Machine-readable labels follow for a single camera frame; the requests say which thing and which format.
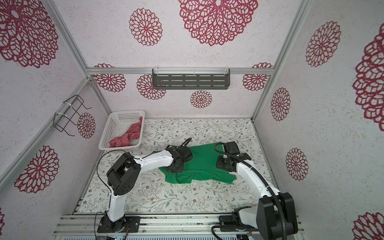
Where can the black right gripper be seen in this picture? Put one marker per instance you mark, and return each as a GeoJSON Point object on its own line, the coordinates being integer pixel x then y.
{"type": "Point", "coordinates": [219, 161]}

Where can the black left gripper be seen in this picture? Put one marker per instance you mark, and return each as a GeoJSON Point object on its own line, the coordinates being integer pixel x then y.
{"type": "Point", "coordinates": [169, 169]}

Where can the green tank top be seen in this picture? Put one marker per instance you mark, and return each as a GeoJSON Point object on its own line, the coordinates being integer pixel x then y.
{"type": "Point", "coordinates": [202, 167]}

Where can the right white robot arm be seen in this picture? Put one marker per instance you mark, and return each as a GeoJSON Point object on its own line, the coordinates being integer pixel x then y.
{"type": "Point", "coordinates": [275, 216]}

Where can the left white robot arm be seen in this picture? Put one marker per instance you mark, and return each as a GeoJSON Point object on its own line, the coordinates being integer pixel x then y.
{"type": "Point", "coordinates": [123, 175]}

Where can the pink tank top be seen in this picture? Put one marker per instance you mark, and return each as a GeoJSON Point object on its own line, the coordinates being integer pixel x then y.
{"type": "Point", "coordinates": [133, 133]}

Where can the white plastic laundry basket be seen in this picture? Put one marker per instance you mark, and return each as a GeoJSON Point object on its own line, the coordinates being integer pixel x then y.
{"type": "Point", "coordinates": [117, 124]}

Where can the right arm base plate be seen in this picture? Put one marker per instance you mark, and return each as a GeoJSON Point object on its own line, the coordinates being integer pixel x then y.
{"type": "Point", "coordinates": [233, 224]}

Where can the dark grey wall shelf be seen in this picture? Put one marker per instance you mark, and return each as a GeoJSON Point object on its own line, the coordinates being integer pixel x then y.
{"type": "Point", "coordinates": [191, 80]}

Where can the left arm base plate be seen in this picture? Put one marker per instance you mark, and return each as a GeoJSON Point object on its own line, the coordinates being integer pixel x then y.
{"type": "Point", "coordinates": [127, 224]}

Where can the black wire wall rack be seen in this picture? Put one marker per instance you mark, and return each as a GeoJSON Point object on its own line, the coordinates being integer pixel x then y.
{"type": "Point", "coordinates": [62, 120]}

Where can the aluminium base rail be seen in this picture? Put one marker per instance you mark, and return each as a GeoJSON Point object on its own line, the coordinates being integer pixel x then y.
{"type": "Point", "coordinates": [149, 224]}

